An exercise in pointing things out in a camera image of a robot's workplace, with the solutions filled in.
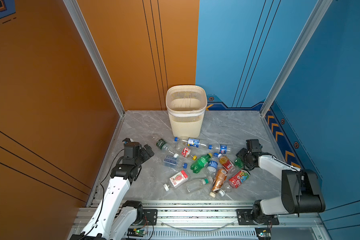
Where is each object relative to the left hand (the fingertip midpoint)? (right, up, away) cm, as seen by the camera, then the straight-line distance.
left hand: (145, 149), depth 81 cm
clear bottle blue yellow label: (+26, +2, +15) cm, 31 cm away
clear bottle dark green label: (+7, +1, +13) cm, 15 cm away
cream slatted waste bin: (+23, +28, +24) cm, 43 cm away
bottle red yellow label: (+46, -9, +5) cm, 48 cm away
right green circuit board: (+60, -38, -10) cm, 72 cm away
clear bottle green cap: (+27, -21, +3) cm, 34 cm away
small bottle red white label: (+23, -3, +10) cm, 25 cm away
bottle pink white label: (+18, -16, 0) cm, 24 cm away
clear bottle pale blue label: (+14, -7, +6) cm, 17 cm away
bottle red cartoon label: (+51, -15, 0) cm, 54 cm away
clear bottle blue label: (+37, -13, +6) cm, 40 cm away
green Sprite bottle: (+29, -11, +4) cm, 31 cm away
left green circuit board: (-2, -38, -10) cm, 39 cm away
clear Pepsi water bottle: (+45, -2, +13) cm, 47 cm away
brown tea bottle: (+42, -15, 0) cm, 44 cm away
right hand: (+56, -6, +13) cm, 58 cm away
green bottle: (+54, -9, +6) cm, 55 cm away
